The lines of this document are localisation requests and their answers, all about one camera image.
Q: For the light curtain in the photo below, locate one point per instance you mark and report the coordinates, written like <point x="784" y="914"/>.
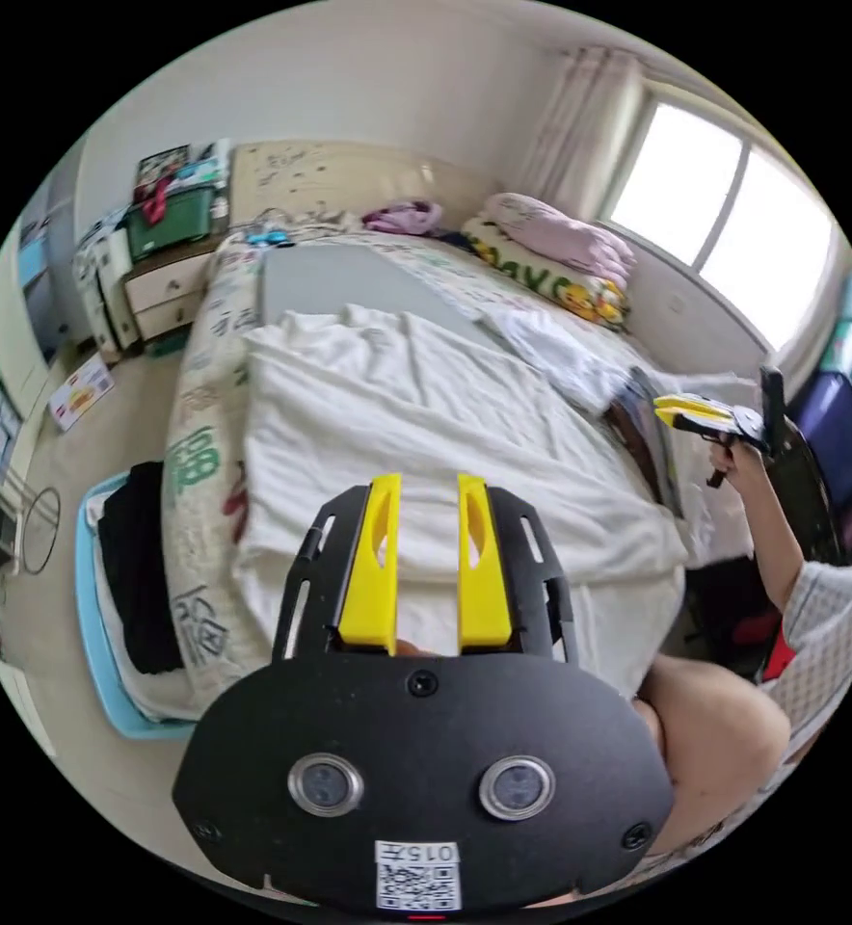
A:
<point x="578" y="123"/>

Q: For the grey flat board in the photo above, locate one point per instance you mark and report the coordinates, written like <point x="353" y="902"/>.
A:
<point x="354" y="278"/>

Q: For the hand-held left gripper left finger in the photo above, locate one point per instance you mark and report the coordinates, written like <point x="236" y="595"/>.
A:
<point x="372" y="571"/>

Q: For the bed with printed quilt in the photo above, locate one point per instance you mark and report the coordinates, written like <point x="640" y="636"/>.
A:
<point x="202" y="448"/>

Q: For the person's right forearm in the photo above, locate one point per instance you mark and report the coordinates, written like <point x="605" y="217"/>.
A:
<point x="771" y="542"/>

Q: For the purple garment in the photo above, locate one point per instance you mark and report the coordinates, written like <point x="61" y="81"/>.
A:
<point x="404" y="215"/>

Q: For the green storage box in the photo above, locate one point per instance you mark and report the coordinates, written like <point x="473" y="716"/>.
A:
<point x="169" y="220"/>

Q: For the printed paper sheet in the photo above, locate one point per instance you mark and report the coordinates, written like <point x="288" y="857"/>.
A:
<point x="81" y="392"/>

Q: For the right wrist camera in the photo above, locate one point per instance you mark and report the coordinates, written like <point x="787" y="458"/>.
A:
<point x="773" y="408"/>

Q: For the person's right hand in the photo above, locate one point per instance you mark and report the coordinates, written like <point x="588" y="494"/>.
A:
<point x="738" y="462"/>

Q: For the white long sleeve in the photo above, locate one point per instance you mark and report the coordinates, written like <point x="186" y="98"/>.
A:
<point x="426" y="412"/>

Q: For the folded pink and printed blanket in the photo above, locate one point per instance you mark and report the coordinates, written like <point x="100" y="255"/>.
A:
<point x="563" y="246"/>

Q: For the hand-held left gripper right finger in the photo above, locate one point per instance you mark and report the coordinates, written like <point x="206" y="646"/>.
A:
<point x="482" y="578"/>

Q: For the thin hoop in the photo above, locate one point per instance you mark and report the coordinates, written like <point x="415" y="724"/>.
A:
<point x="41" y="531"/>

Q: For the pile of clothes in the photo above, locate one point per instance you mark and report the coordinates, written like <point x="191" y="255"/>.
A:
<point x="578" y="354"/>

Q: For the blue suitcase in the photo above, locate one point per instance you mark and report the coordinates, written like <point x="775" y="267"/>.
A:
<point x="834" y="441"/>

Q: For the window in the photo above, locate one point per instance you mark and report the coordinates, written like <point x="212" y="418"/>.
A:
<point x="729" y="217"/>

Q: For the cream bedside cupboard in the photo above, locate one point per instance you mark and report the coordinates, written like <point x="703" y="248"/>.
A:
<point x="169" y="293"/>

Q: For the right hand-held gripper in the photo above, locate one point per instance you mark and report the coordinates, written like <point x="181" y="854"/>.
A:
<point x="742" y="426"/>

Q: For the light blue basket with clothes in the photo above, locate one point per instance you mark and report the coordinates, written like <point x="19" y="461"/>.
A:
<point x="119" y="578"/>

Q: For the person's body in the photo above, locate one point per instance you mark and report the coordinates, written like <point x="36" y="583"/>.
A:
<point x="722" y="730"/>

